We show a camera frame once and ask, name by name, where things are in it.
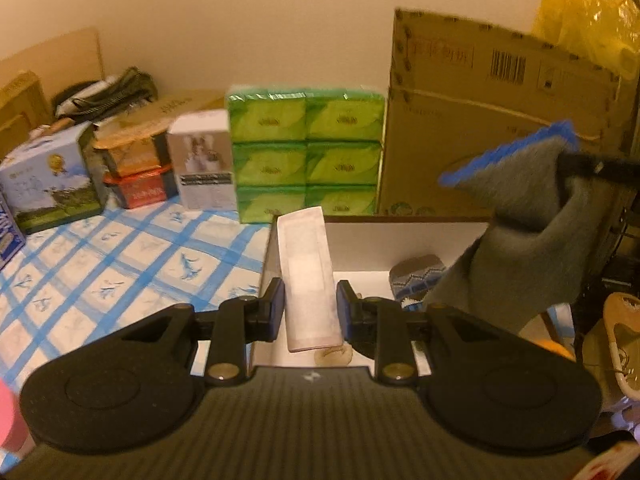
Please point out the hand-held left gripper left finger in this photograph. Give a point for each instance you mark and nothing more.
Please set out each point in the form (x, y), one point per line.
(275, 310)

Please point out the stack of green tissue packs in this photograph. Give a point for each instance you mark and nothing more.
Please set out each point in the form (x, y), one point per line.
(305, 160)

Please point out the flat brown cardboard box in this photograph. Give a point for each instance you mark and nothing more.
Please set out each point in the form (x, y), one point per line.
(185, 102)

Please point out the red orange box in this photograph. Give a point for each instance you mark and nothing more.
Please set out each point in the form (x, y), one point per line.
(140, 190)

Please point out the brown cardboard sheet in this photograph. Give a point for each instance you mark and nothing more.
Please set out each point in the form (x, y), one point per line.
(45, 70)

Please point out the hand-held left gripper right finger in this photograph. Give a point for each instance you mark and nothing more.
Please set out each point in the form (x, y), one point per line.
(344, 310)

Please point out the yellow plastic bag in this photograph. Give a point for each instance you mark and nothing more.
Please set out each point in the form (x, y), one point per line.
(590, 25)

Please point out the grey cloth with blue edge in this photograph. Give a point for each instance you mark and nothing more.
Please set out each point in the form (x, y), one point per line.
(520, 220)

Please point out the tan orange box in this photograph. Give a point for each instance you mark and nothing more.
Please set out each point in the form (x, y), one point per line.
(132, 152)

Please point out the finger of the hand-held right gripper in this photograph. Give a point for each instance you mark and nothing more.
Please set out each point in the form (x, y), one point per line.
(600, 167)

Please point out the white dog print box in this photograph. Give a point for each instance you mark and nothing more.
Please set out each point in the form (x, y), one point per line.
(202, 160)

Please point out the brown striped knit sock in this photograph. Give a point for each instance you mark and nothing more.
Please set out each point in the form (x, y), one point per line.
(415, 280)

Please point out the blue checked bed sheet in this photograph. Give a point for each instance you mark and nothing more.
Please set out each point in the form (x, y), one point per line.
(125, 270)

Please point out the white fabric strip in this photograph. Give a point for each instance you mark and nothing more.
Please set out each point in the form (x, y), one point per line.
(307, 270)

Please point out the blue white carton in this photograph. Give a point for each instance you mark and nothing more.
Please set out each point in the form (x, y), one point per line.
(7, 235)

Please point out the dark striped cloth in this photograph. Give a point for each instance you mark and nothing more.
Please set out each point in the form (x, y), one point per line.
(115, 90)

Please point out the white cardboard box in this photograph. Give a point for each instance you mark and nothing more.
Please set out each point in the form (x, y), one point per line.
(365, 245)

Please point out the blue landscape print box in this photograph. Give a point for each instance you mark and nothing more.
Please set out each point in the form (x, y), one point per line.
(50, 185)

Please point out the large brown cardboard box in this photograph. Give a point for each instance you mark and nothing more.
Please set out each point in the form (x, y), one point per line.
(475, 110)

